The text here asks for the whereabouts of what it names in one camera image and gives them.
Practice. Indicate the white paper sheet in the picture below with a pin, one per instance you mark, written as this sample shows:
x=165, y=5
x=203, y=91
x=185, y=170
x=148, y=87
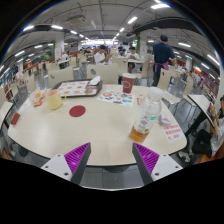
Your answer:
x=25, y=105

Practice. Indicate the red paper cup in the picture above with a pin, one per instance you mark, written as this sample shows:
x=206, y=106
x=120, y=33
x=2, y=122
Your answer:
x=128, y=84

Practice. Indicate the clear plastic packet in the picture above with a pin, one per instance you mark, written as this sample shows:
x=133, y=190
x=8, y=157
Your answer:
x=164, y=120

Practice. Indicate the small red packet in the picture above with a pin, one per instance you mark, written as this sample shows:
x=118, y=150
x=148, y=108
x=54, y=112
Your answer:
x=15, y=119
x=139, y=101

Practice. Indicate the dark tray with menu sheet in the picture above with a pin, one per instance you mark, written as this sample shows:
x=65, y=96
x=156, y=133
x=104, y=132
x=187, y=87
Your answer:
x=71, y=88

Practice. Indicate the white paper napkin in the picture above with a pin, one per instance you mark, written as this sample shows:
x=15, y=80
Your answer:
x=95, y=80

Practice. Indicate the ceiling air conditioner unit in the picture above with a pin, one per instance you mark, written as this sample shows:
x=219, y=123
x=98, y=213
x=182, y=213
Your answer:
x=76, y=18

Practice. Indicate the white notice sticker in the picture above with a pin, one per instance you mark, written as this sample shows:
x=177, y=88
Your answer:
x=172, y=133

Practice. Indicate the crumpled food wrapper bag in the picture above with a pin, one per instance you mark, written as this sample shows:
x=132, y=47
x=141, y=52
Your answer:
x=38, y=96

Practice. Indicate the flat round red coaster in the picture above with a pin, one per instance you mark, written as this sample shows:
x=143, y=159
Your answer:
x=77, y=111

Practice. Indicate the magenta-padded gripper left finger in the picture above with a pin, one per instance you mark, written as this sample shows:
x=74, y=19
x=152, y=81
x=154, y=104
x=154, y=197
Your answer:
x=78, y=160

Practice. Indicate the white neighbouring table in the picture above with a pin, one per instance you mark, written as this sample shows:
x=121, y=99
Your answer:
x=200, y=101

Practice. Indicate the clear plastic tea bottle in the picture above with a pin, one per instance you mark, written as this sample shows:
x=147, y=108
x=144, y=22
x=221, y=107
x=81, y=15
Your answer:
x=146, y=113

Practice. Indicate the ceiling strip lights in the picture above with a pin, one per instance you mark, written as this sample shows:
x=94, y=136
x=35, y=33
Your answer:
x=160, y=6

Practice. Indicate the pale yellow mug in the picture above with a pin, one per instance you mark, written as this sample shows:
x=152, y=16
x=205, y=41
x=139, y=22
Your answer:
x=54, y=99

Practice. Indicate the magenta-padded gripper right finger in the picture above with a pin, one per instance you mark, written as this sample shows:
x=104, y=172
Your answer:
x=146, y=160

